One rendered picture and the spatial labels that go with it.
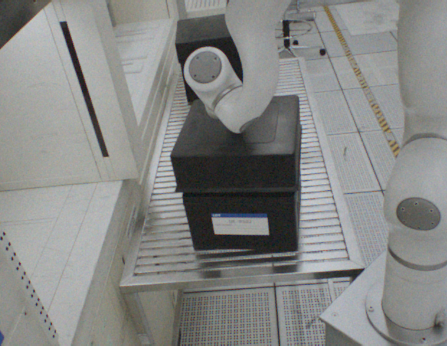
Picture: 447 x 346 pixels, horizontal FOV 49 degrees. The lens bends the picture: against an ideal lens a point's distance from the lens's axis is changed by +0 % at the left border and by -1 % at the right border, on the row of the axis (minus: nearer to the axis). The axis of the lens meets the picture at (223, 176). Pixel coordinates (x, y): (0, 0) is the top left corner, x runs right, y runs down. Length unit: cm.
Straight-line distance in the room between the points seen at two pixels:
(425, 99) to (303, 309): 145
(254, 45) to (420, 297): 57
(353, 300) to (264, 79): 55
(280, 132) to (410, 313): 48
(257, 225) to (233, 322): 94
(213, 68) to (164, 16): 185
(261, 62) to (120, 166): 67
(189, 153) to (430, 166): 54
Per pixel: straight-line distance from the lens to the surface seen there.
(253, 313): 211
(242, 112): 87
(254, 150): 109
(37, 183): 151
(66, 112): 135
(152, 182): 158
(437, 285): 102
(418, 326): 110
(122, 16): 276
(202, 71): 89
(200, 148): 113
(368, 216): 253
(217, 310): 215
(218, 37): 190
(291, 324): 207
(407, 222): 82
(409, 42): 76
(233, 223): 122
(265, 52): 85
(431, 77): 77
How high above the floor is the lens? 165
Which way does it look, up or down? 35 degrees down
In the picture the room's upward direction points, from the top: 9 degrees counter-clockwise
